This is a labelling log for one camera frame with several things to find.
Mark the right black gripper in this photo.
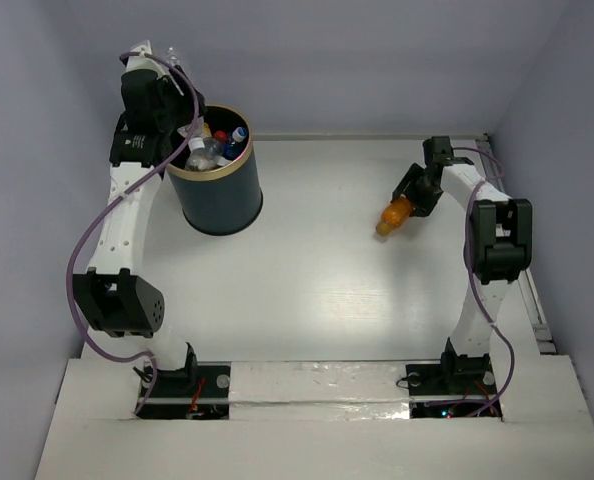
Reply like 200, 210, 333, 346
393, 163, 446, 218

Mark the orange bottle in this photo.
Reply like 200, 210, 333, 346
375, 196, 414, 237

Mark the red cap clear bottle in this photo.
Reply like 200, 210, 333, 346
212, 130, 228, 150

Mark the clear water bottle white cap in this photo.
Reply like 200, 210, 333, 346
185, 137, 224, 172

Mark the blue label water bottle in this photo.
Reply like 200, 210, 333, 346
222, 126, 248, 161

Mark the yellow milk tea bottle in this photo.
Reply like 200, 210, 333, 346
200, 122, 212, 139

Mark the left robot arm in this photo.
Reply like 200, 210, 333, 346
67, 67, 202, 395

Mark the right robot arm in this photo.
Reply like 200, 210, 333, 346
391, 136, 533, 397

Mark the dark bin with gold rim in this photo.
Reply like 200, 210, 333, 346
166, 105, 263, 236

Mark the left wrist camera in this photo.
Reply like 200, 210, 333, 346
123, 40, 158, 73

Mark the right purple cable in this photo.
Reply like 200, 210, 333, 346
446, 146, 516, 417

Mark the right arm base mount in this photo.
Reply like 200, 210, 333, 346
395, 363, 502, 419

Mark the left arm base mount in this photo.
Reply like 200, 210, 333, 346
137, 362, 231, 420

